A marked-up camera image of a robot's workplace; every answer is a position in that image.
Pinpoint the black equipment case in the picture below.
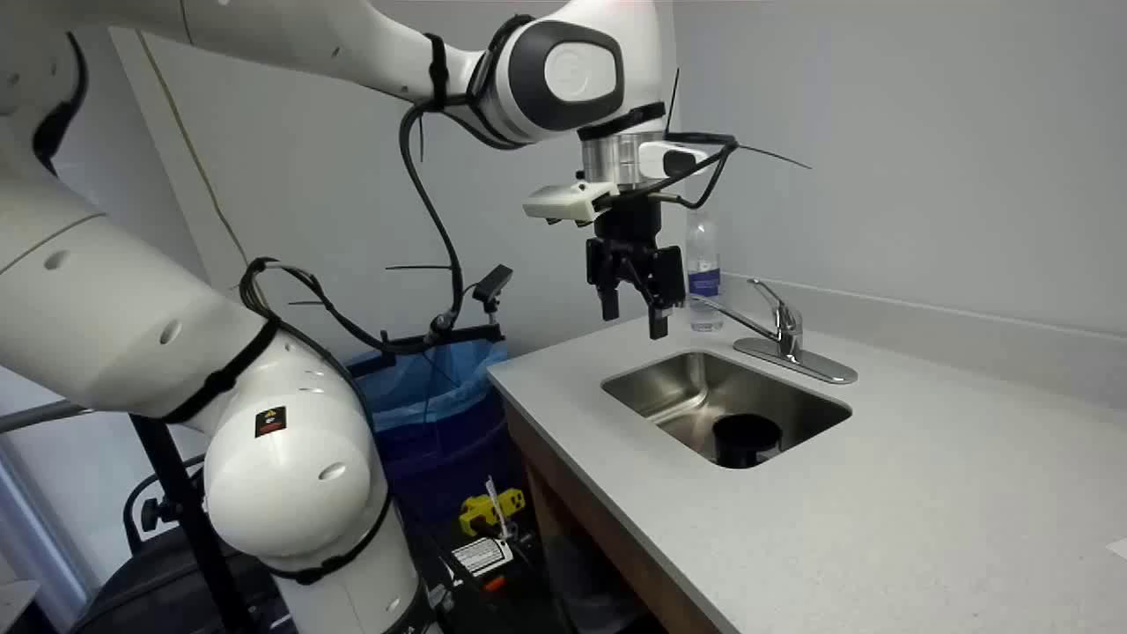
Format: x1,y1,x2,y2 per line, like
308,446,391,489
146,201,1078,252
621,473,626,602
66,454,295,634

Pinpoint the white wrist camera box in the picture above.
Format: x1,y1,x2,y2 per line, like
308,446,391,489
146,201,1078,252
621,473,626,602
523,174,622,230

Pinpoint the clear plastic water bottle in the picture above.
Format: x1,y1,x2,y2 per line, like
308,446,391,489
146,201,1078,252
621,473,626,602
685,214,724,336

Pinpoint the stainless steel sink basin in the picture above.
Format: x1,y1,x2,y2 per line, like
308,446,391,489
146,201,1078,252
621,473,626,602
598,345,856,475

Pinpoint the white labelled box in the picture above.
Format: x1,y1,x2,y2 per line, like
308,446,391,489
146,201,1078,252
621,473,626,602
446,532,523,585

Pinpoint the yellow tool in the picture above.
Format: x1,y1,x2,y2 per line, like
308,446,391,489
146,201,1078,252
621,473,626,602
454,482,533,541

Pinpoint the long black arm cable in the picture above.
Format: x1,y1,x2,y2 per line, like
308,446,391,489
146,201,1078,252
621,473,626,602
393,102,467,345

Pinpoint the brown wooden cabinet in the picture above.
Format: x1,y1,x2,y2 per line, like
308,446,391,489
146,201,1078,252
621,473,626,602
501,393,723,634

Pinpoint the grey metal rail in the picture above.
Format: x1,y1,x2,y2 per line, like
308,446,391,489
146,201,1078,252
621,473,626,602
0,398,93,441

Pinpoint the chrome sink faucet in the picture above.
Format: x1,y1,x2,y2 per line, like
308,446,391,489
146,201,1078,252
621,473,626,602
714,276,863,386

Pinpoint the black clip-on camera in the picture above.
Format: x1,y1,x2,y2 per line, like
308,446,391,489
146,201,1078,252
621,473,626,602
465,262,518,319

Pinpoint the black stand pole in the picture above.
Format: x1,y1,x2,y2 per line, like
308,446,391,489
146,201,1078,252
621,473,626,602
125,412,258,634

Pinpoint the short black wrist cable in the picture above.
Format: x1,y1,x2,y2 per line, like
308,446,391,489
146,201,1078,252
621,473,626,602
654,129,739,214

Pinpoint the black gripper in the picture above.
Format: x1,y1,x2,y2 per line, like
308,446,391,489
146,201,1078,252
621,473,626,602
582,185,688,345

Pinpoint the blue lined trash bin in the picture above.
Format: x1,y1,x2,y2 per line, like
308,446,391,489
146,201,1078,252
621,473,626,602
344,332,525,545

